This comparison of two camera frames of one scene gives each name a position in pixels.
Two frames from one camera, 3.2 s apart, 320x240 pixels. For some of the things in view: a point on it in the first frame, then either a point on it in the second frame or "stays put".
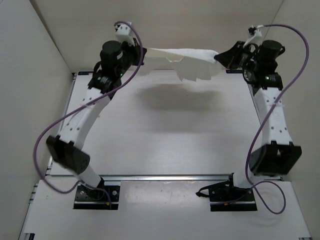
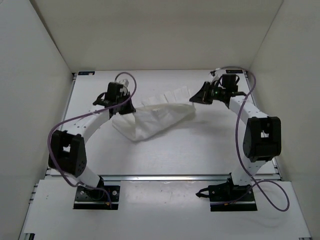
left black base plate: [103, 197] stays put
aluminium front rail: [154, 178] stays put
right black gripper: [229, 59] -> [203, 95]
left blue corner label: [85, 73] stays put
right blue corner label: [234, 71] stays put
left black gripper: [137, 47] -> [130, 108]
